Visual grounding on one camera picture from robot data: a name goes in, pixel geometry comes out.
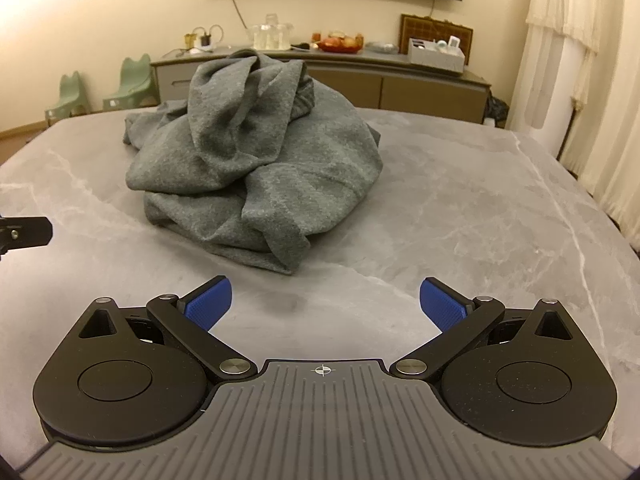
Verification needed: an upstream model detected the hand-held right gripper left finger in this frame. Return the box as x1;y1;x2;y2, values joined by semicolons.
75;275;259;387

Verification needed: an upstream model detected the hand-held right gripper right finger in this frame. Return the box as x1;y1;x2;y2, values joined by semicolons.
389;277;577;387

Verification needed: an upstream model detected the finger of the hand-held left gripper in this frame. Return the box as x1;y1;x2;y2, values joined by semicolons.
0;216;54;252

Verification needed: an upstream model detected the grey sweater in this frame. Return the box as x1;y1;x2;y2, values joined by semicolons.
123;47;385;276

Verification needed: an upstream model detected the pale green plastic chair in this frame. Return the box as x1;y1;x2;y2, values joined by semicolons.
102;53;159;112
44;72;92;127

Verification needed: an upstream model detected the black bag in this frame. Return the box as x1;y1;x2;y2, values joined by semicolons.
485;95;510;126

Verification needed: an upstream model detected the grey brown sideboard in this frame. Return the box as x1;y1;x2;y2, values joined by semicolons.
150;44;493;126

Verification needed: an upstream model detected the white standing air conditioner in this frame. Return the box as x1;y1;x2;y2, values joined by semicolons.
556;35;601;166

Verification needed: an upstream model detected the grey organiser box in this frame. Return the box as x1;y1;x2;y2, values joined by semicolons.
407;37;467;72

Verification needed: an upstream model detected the cream sheer curtain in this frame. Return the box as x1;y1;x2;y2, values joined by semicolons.
505;0;640;252

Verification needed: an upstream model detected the set of clear glass cups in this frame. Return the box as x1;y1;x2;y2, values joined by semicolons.
245;13;294;51

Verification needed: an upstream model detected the brown wooden grid board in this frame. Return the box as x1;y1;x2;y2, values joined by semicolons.
399;14;475;66

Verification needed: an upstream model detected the red plate of fruit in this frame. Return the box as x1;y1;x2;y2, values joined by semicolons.
317;32;365;55

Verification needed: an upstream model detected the black cable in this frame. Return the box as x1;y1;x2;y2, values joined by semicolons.
227;0;249;29

